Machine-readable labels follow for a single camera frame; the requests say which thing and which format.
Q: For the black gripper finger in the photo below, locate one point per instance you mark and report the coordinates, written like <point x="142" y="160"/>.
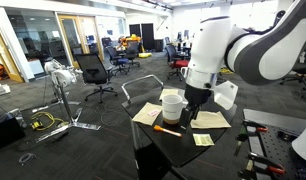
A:
<point x="195" y="112"/>
<point x="185" y="118"/>

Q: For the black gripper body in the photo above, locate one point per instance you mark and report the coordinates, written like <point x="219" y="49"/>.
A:
<point x="197" y="95"/>

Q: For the orange and white marker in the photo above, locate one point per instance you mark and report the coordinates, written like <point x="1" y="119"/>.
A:
<point x="166" y="131"/>

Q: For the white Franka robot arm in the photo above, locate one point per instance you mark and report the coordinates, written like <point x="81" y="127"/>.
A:
<point x="209" y="43"/>

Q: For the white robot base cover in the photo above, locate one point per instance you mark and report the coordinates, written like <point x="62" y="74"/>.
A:
<point x="304" y="143"/>

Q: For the white ceramic mug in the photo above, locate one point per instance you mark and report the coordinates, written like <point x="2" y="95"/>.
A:
<point x="172" y="107"/>

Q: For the plain brown paper bag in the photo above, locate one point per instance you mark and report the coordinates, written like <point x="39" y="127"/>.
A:
<point x="209" y="120"/>

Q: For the yellow-green paper note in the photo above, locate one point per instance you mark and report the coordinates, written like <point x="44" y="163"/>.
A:
<point x="203" y="139"/>

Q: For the large brown paper bag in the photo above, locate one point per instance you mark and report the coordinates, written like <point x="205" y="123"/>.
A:
<point x="169" y="93"/>

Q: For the pink label sticker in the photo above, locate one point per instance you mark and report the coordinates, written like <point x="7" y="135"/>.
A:
<point x="153" y="113"/>

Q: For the red seat office chair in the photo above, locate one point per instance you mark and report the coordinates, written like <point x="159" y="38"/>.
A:
<point x="176" y="61"/>

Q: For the brown paper bag, pink label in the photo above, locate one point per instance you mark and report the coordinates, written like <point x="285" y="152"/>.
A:
<point x="144" y="115"/>

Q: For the yellow flat object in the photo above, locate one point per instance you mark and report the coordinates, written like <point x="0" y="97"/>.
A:
<point x="145" y="55"/>

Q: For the black partition panels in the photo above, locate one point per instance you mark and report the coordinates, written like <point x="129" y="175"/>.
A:
<point x="142" y="35"/>

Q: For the blue office chair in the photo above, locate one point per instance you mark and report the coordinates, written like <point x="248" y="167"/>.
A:
<point x="117" y="60"/>

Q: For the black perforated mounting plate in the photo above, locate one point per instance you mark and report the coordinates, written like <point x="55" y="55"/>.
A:
<point x="276" y="146"/>

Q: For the orange yellow machine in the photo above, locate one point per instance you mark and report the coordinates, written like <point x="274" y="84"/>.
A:
<point x="128" y="40"/>

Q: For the small black clamp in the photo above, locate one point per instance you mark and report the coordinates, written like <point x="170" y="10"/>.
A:
<point x="285" y="136"/>

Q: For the black mesh office chair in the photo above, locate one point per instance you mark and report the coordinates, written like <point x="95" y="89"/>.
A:
<point x="93" y="71"/>

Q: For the dark office chair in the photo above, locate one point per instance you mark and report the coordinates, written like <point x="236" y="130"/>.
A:
<point x="299" y="70"/>

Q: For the metal tripod stand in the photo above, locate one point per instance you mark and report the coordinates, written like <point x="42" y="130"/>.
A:
<point x="64" y="100"/>

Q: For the wooden framed glass door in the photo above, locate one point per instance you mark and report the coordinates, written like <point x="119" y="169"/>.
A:
<point x="80" y="36"/>

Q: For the black box on floor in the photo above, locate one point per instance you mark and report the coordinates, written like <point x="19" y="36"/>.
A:
<point x="6" y="133"/>

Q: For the white flat box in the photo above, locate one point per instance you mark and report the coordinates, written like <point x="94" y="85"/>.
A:
<point x="0" y="90"/>

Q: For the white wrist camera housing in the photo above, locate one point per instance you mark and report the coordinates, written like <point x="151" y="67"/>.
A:
<point x="226" y="95"/>

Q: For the chrome tube rail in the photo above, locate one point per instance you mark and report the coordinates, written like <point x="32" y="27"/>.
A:
<point x="139" y="79"/>

